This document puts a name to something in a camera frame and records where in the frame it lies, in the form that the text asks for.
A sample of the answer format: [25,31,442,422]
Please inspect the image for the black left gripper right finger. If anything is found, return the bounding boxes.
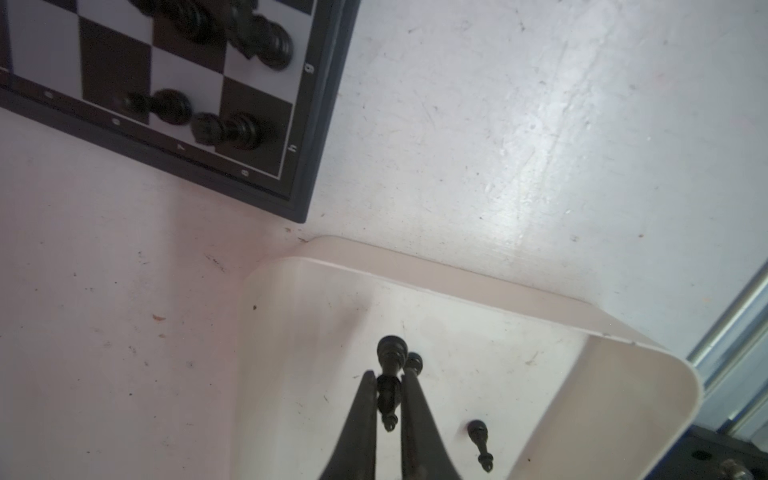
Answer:
[401,368,460,479]

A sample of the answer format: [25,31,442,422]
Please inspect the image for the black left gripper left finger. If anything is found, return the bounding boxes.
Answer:
[320,370,377,480]

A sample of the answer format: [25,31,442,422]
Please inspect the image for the black chess piece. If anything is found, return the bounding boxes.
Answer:
[377,335,408,432]

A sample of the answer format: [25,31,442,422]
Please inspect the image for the black chess pieces in tray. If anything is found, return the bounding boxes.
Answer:
[403,351,496,474]

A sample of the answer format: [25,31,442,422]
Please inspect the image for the white plastic tray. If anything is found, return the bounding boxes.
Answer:
[230,237,703,479]

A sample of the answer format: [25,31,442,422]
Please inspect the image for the black and grey chessboard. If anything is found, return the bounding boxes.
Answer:
[1,1,359,223]

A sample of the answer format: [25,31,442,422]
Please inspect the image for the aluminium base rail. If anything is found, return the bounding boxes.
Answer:
[688,265,767,452]

